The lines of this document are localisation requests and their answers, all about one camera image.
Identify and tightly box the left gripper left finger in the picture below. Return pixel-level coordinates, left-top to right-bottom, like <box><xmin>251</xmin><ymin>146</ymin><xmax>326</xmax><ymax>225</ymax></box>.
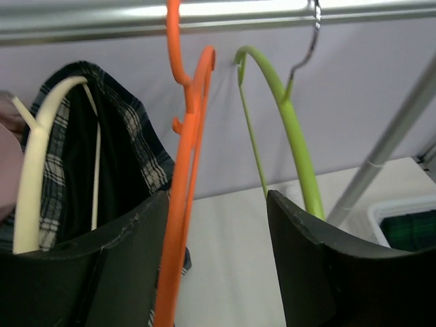
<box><xmin>1</xmin><ymin>191</ymin><xmax>169</xmax><ymax>327</ymax></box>

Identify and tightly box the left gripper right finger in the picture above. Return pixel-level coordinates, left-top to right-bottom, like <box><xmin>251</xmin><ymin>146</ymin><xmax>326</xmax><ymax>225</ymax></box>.
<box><xmin>266</xmin><ymin>190</ymin><xmax>435</xmax><ymax>326</ymax></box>

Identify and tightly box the orange plastic hanger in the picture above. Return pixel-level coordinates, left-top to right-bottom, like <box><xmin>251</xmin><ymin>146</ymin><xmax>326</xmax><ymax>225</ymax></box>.
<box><xmin>153</xmin><ymin>1</ymin><xmax>215</xmax><ymax>326</ymax></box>

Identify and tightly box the green plastic hanger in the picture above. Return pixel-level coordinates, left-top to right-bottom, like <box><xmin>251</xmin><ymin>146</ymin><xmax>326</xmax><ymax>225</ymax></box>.
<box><xmin>234</xmin><ymin>46</ymin><xmax>326</xmax><ymax>221</ymax></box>

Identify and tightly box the cream plastic hanger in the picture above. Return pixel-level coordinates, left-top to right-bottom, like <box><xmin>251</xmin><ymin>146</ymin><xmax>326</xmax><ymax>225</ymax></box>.
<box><xmin>7</xmin><ymin>76</ymin><xmax>97</xmax><ymax>254</ymax></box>

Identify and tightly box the green plaid skirt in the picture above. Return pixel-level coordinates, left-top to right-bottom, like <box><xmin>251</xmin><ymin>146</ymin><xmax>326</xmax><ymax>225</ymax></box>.
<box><xmin>380</xmin><ymin>210</ymin><xmax>435</xmax><ymax>252</ymax></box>

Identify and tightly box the pink skirt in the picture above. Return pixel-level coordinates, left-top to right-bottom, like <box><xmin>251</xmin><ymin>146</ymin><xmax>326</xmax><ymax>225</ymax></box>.
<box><xmin>0</xmin><ymin>91</ymin><xmax>25</xmax><ymax>224</ymax></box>

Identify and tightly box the white plastic basket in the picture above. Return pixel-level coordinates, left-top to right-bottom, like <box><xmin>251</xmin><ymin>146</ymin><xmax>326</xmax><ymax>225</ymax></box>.
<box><xmin>367</xmin><ymin>195</ymin><xmax>435</xmax><ymax>248</ymax></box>

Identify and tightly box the metal clothes rack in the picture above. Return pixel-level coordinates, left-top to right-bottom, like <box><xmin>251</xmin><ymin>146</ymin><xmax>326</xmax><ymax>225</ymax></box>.
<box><xmin>0</xmin><ymin>0</ymin><xmax>436</xmax><ymax>228</ymax></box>

